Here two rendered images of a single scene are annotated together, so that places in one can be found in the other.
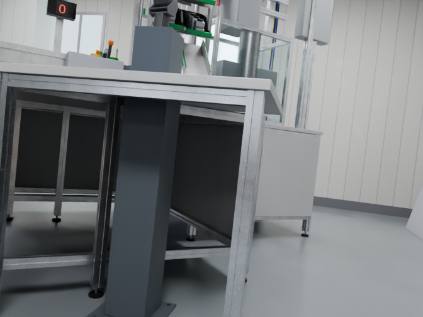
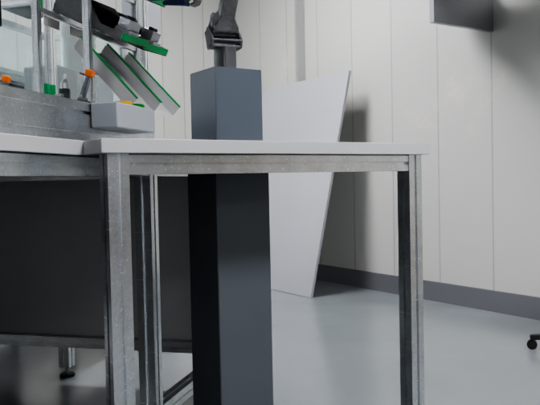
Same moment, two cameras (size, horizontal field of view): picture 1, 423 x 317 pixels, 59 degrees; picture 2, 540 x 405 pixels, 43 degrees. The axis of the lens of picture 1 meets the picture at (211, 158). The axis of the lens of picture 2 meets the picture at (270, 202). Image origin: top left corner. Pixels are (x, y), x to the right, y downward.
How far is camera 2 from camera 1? 1.47 m
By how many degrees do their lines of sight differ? 46
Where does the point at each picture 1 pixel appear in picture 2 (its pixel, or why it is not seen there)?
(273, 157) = not seen: hidden behind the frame
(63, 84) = (213, 164)
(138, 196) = (249, 300)
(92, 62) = (134, 116)
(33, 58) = (63, 116)
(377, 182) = not seen: hidden behind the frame
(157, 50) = (247, 100)
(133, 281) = not seen: outside the picture
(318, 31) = (151, 17)
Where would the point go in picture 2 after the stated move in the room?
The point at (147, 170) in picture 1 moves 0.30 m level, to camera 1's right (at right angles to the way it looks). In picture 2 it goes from (256, 263) to (329, 252)
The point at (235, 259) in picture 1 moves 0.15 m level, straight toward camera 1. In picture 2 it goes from (416, 331) to (465, 341)
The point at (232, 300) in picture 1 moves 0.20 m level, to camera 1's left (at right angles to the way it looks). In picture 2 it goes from (415, 374) to (372, 392)
